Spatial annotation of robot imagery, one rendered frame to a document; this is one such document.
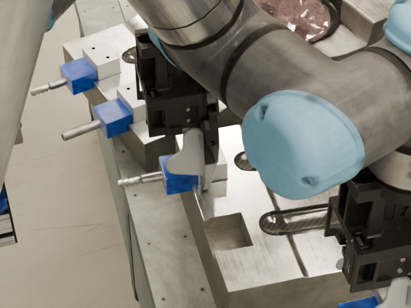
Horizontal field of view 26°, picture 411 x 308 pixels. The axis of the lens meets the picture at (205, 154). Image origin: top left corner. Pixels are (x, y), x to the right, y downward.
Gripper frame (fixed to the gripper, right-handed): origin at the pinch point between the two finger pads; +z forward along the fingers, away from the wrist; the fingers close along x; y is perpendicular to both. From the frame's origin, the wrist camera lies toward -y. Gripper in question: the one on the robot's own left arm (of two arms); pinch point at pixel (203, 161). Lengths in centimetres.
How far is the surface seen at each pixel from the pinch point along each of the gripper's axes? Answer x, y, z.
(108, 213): -78, 5, 90
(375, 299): 27.5, -10.8, -4.0
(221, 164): 2.4, -1.6, -1.4
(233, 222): 8.1, -1.6, 2.9
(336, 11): -30.6, -29.1, 3.4
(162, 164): -0.5, 5.0, -0.1
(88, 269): -61, 13, 90
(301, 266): 17.6, -6.8, 1.5
